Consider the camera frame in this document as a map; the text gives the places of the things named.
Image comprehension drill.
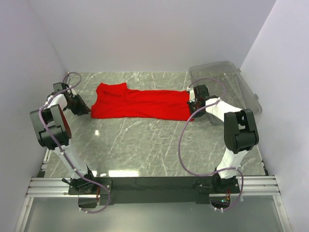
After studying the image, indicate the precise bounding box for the red t shirt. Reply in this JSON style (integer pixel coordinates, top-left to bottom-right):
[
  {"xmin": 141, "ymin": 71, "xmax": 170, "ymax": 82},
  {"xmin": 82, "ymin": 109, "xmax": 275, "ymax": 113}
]
[{"xmin": 91, "ymin": 83, "xmax": 191, "ymax": 121}]

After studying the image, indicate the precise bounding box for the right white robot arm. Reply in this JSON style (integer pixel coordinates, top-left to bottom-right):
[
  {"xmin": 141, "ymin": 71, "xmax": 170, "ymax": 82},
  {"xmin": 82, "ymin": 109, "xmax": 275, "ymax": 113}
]
[{"xmin": 187, "ymin": 85, "xmax": 259, "ymax": 193}]

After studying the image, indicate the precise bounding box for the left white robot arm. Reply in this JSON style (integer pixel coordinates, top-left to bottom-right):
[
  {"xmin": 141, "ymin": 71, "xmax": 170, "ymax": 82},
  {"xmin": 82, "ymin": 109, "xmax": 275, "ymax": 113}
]
[{"xmin": 30, "ymin": 82, "xmax": 97, "ymax": 194}]

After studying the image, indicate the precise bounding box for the clear plastic bin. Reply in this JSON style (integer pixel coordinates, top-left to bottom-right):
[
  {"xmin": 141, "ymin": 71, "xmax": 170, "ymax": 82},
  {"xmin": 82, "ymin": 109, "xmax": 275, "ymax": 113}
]
[{"xmin": 189, "ymin": 61, "xmax": 262, "ymax": 115}]

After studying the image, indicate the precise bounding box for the black base crossbar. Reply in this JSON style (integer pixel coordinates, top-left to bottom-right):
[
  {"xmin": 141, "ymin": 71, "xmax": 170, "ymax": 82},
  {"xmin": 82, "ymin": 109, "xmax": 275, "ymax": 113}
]
[{"xmin": 68, "ymin": 175, "xmax": 240, "ymax": 205}]

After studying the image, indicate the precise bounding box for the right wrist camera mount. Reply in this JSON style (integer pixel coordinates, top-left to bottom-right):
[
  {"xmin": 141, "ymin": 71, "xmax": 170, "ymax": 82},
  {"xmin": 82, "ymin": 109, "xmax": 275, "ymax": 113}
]
[{"xmin": 186, "ymin": 87, "xmax": 196, "ymax": 102}]

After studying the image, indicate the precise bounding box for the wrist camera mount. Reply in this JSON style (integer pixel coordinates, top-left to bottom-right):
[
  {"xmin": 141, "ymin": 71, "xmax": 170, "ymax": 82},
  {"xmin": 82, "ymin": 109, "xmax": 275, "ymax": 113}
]
[
  {"xmin": 186, "ymin": 87, "xmax": 196, "ymax": 102},
  {"xmin": 67, "ymin": 88, "xmax": 77, "ymax": 98}
]

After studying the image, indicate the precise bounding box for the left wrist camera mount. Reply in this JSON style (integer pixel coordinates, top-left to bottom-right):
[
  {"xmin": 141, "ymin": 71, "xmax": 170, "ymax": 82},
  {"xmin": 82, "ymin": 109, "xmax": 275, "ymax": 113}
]
[{"xmin": 67, "ymin": 88, "xmax": 77, "ymax": 98}]

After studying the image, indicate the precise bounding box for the aluminium rail frame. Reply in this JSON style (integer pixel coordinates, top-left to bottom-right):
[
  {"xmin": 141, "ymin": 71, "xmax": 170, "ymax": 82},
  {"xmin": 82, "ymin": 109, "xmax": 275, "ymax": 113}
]
[{"xmin": 14, "ymin": 72, "xmax": 293, "ymax": 232}]

